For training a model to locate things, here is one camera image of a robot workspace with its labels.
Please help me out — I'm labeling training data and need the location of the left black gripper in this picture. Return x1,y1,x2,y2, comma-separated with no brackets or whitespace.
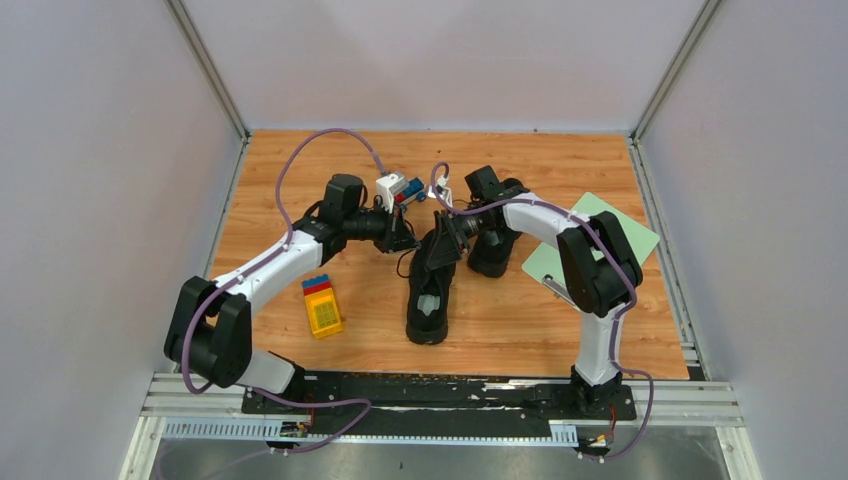
343,198,420,254

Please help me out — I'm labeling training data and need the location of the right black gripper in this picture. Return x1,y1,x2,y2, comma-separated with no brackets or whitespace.
423,203,495,273

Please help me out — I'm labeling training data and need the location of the black sneaker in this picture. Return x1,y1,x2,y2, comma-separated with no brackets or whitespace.
406,230,456,345
466,177,531,280

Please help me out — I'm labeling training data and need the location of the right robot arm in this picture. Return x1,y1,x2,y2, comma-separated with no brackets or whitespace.
423,165,643,418

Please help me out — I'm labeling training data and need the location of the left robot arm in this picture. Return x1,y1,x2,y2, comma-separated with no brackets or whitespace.
163,173,418,413

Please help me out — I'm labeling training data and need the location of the toy brick car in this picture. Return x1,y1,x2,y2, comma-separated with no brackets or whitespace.
394,177,427,205

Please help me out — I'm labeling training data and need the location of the green clipboard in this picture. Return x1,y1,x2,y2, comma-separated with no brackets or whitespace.
522,192,659,317

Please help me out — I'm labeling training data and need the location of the yellow toy block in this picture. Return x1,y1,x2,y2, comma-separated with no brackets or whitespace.
301,274,343,339

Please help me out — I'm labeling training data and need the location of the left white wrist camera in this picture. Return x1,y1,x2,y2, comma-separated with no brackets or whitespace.
376,172,408,213

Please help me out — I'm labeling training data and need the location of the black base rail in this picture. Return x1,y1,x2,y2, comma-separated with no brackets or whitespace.
241,371,637,436

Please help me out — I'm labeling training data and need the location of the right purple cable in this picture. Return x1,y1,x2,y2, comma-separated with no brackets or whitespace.
430,162,656,399

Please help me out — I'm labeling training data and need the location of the purple cable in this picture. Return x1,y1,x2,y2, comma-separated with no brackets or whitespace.
180,128,389,409
430,162,656,399

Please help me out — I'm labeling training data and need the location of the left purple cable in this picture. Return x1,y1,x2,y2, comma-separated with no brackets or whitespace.
180,128,389,409

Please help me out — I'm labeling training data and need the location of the white cable duct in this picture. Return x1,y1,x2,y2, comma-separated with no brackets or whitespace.
161,417,579,448

